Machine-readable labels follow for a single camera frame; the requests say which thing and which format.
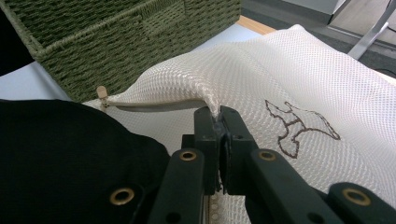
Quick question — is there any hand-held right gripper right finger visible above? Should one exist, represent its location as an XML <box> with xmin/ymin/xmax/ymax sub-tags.
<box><xmin>219</xmin><ymin>105</ymin><xmax>260</xmax><ymax>196</ymax></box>

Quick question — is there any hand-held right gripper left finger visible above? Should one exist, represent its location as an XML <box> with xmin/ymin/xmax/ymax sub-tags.
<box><xmin>181</xmin><ymin>105</ymin><xmax>222</xmax><ymax>196</ymax></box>

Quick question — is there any white mesh laundry bag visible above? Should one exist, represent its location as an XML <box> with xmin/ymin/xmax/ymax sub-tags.
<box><xmin>81</xmin><ymin>23</ymin><xmax>396</xmax><ymax>224</ymax></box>

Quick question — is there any green woven basket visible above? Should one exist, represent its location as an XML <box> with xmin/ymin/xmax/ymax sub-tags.
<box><xmin>0</xmin><ymin>0</ymin><xmax>243</xmax><ymax>104</ymax></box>

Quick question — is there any dark cloth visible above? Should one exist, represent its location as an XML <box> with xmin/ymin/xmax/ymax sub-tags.
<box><xmin>0</xmin><ymin>98</ymin><xmax>172</xmax><ymax>224</ymax></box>

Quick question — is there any white cabinet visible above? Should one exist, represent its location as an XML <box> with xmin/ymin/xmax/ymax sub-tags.
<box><xmin>279</xmin><ymin>0</ymin><xmax>348</xmax><ymax>25</ymax></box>

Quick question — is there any beige drawstring cord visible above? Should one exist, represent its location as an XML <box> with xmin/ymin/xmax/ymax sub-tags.
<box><xmin>95</xmin><ymin>85</ymin><xmax>109</xmax><ymax>110</ymax></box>

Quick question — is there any grey metal desk frame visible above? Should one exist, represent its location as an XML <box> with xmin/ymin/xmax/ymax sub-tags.
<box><xmin>346</xmin><ymin>0</ymin><xmax>396</xmax><ymax>61</ymax></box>

